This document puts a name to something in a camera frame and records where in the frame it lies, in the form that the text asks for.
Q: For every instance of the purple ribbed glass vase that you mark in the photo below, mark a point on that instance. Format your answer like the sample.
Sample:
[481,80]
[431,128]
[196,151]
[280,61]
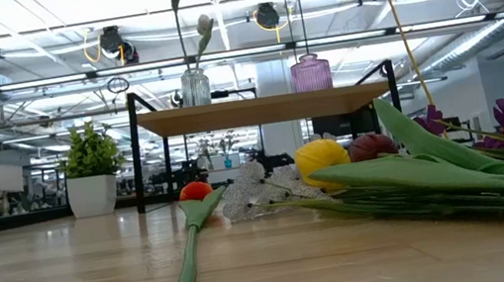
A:
[311,74]

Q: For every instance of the dark red artificial tulip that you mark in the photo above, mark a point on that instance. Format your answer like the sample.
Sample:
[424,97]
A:
[373,145]

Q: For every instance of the yellow artificial tulip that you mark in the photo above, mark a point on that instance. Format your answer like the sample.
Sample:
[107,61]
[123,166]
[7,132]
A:
[319,156]

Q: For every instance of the clear ribbed glass vase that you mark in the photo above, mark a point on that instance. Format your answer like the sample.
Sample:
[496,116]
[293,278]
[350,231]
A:
[195,89]

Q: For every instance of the orange artificial tulip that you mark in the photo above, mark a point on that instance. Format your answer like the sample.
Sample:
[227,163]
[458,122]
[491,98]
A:
[195,190]

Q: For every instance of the black monitor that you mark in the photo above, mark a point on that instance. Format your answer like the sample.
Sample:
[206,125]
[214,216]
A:
[344,124]

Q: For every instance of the purple artificial orchid spray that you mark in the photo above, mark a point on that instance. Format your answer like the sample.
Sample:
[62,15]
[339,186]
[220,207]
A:
[429,122]

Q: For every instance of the small teal vase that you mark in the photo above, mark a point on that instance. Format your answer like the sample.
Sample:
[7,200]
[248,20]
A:
[228,163]

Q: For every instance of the white grey artificial orchid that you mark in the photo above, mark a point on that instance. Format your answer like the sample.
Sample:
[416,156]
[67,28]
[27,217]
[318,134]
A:
[249,191]

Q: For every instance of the green plant in white pot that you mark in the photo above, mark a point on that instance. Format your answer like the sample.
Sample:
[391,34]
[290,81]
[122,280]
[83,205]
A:
[93,184]

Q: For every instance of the white lamp shade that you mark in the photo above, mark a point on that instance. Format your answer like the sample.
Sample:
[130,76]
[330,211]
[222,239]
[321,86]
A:
[4,178]

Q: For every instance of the wooden shelf with black frame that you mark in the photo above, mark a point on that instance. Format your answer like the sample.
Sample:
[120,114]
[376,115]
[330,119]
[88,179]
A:
[267,109]

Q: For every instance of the black aluminium frame rail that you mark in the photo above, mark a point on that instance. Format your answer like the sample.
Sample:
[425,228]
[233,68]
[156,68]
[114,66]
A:
[18,221]

